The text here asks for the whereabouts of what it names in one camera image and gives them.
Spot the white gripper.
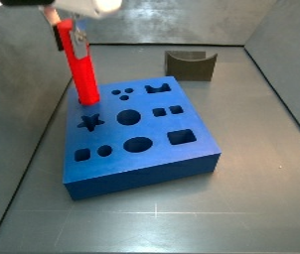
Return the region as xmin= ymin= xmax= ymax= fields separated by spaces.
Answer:
xmin=0 ymin=0 xmax=122 ymax=60

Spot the red hexagon prism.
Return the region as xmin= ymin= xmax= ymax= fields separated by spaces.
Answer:
xmin=58 ymin=19 xmax=99 ymax=105

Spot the blue shape sorting board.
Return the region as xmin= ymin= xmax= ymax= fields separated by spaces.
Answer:
xmin=63 ymin=76 xmax=221 ymax=200

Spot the black curved holder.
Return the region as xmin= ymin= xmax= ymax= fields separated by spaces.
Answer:
xmin=165 ymin=51 xmax=218 ymax=81

